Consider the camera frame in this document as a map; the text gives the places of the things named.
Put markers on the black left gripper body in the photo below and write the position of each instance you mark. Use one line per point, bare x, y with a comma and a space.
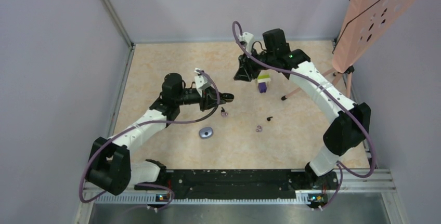
204, 101

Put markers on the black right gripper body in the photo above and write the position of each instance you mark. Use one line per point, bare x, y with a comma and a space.
254, 64

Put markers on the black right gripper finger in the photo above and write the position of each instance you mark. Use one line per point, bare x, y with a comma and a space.
252, 74
241, 74

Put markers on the glossy black charging case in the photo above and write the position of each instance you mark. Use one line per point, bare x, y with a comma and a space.
228, 97

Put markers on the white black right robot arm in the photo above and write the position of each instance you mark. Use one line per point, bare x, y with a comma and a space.
349, 121

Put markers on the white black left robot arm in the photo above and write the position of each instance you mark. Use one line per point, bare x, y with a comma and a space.
109, 165

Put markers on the grey purple charging case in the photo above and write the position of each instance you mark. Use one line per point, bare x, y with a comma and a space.
206, 132

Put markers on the green white purple toy block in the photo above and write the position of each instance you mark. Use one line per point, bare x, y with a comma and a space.
262, 83

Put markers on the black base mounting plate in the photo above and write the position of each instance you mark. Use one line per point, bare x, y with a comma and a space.
243, 184

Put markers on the pink music stand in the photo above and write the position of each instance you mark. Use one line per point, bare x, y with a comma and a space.
365, 21

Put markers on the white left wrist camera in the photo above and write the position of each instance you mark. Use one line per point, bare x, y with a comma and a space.
201, 82

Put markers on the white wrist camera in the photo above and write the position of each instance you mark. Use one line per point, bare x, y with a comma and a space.
201, 82
246, 40

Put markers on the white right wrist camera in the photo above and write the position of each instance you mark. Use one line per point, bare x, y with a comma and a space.
246, 40

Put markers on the aluminium frame rail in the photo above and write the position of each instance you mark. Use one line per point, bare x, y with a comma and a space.
140, 191

